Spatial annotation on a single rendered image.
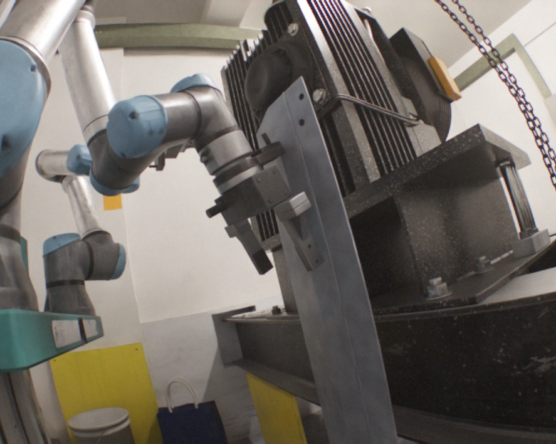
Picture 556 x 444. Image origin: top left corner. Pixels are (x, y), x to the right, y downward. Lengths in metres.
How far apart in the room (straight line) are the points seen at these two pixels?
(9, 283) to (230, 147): 0.34
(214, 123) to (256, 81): 0.40
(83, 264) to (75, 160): 0.28
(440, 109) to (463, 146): 0.57
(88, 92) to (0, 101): 0.27
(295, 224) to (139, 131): 0.23
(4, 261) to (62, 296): 0.48
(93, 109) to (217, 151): 0.22
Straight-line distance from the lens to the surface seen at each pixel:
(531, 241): 0.67
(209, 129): 0.45
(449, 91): 1.08
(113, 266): 0.95
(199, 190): 1.79
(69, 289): 0.86
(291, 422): 1.10
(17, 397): 0.82
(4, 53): 0.32
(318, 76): 0.74
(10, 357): 0.33
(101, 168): 0.49
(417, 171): 0.55
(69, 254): 0.87
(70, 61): 0.59
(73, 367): 1.63
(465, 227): 0.68
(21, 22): 0.40
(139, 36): 2.30
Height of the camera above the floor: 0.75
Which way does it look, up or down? 12 degrees up
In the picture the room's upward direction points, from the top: 13 degrees counter-clockwise
